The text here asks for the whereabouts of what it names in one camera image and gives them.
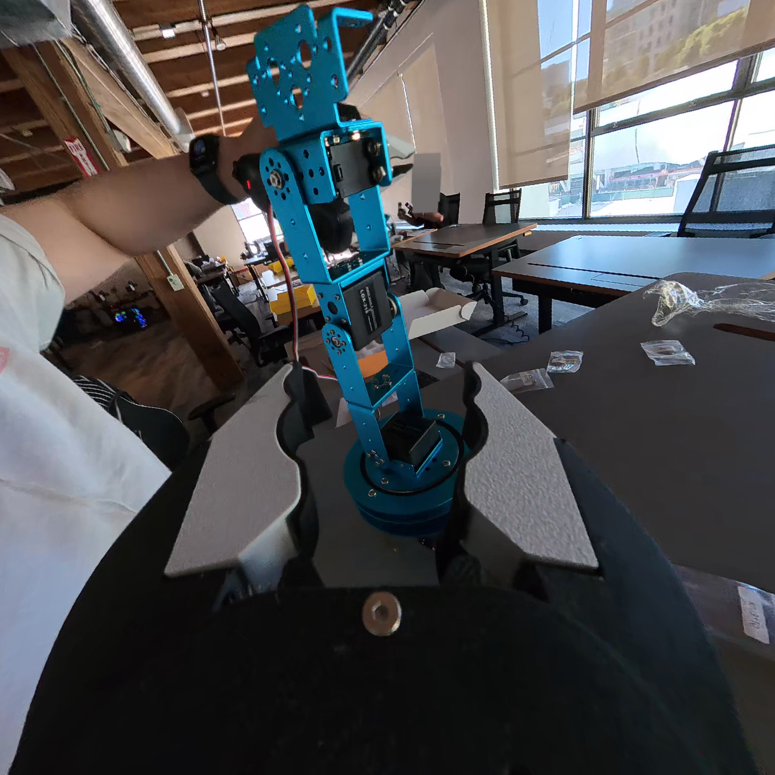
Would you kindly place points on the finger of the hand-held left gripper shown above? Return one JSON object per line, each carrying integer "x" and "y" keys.
{"x": 398, "y": 145}

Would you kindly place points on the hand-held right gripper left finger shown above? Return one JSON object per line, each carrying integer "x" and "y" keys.
{"x": 242, "y": 484}

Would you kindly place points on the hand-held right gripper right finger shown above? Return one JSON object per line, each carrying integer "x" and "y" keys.
{"x": 520, "y": 484}

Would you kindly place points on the blue toy robot arm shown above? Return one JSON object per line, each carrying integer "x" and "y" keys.
{"x": 290, "y": 72}

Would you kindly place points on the person's left forearm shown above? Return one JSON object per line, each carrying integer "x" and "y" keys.
{"x": 121, "y": 206}

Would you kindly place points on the wood-edged dark desk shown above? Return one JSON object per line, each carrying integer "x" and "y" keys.
{"x": 466, "y": 233}

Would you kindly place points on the dark grey desk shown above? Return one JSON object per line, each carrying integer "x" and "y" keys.
{"x": 636, "y": 454}

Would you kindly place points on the grey office desk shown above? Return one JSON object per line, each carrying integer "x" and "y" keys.
{"x": 636, "y": 257}

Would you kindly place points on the person's left hand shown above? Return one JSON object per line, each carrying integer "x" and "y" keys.
{"x": 245, "y": 142}

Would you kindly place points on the black smartwatch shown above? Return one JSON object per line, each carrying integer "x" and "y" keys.
{"x": 209, "y": 166}

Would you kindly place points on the small clear plastic bag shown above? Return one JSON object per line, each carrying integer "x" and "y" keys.
{"x": 667, "y": 353}
{"x": 527, "y": 380}
{"x": 564, "y": 361}
{"x": 445, "y": 360}

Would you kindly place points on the black striped chair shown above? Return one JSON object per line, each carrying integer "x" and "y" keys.
{"x": 145, "y": 424}

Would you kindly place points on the black mesh chair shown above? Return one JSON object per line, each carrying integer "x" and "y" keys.
{"x": 732, "y": 181}
{"x": 502, "y": 206}

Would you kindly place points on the yellow storage bins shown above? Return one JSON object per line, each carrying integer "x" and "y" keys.
{"x": 296, "y": 300}

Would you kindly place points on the black office chair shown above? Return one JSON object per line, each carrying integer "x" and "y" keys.
{"x": 242, "y": 321}
{"x": 484, "y": 272}

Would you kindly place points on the white roller blind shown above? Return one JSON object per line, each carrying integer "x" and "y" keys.
{"x": 533, "y": 91}

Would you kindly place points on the wooden pillar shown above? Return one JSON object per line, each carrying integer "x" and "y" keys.
{"x": 181, "y": 315}

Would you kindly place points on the white cardboard box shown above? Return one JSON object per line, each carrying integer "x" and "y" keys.
{"x": 436, "y": 312}

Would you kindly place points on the red and white sign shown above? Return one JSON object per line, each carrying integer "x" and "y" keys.
{"x": 82, "y": 156}

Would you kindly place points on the person's white shirt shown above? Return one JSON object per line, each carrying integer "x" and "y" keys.
{"x": 48, "y": 484}

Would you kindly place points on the clear bag with white label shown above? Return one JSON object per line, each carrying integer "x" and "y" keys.
{"x": 745, "y": 611}

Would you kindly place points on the crumpled clear plastic wrap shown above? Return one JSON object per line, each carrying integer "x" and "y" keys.
{"x": 708, "y": 300}

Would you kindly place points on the translucent roller blind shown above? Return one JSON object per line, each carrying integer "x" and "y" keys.
{"x": 678, "y": 42}

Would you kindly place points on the silver duct pipe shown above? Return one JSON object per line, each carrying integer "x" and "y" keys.
{"x": 133, "y": 66}

